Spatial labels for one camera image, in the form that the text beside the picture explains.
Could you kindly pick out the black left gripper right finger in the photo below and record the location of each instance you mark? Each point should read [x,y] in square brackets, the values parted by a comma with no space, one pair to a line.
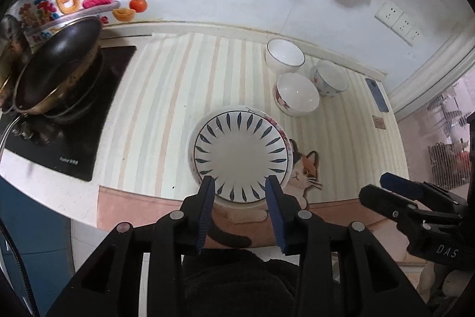
[290,223]

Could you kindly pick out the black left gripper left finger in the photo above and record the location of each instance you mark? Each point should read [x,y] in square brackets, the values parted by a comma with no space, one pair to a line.
[185,230]

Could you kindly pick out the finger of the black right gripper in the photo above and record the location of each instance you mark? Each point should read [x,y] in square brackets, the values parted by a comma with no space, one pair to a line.
[410,189]
[388,204]

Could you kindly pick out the white bowl red flowers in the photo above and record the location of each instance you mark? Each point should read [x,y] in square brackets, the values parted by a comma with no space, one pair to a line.
[295,95]

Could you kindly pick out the white bowl blue hearts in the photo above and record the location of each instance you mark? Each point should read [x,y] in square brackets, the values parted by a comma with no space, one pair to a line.
[329,78]

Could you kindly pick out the white gloved right hand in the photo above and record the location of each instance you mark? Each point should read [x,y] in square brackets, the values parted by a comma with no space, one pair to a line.
[436,278]

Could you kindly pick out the white plate pink flowers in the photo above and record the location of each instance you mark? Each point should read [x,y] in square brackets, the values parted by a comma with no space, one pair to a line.
[285,138]

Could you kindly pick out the brown mat label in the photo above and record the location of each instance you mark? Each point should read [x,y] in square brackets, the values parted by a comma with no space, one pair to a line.
[379,122]

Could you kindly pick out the striped cat table mat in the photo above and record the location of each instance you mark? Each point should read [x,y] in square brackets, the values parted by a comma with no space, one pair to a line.
[192,105]

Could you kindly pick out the blue smartphone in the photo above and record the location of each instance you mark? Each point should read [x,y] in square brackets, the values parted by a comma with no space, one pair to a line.
[377,95]

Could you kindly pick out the black induction cooktop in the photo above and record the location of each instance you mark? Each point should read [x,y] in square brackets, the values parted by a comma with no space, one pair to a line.
[66,139]

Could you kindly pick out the white bowl black rim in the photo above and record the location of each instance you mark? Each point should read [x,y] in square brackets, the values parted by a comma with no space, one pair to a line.
[283,56]

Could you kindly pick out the dark frying pan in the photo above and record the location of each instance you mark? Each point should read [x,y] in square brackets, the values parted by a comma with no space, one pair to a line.
[55,68]

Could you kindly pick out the white wall socket strip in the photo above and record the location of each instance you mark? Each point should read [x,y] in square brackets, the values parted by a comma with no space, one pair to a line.
[393,17]

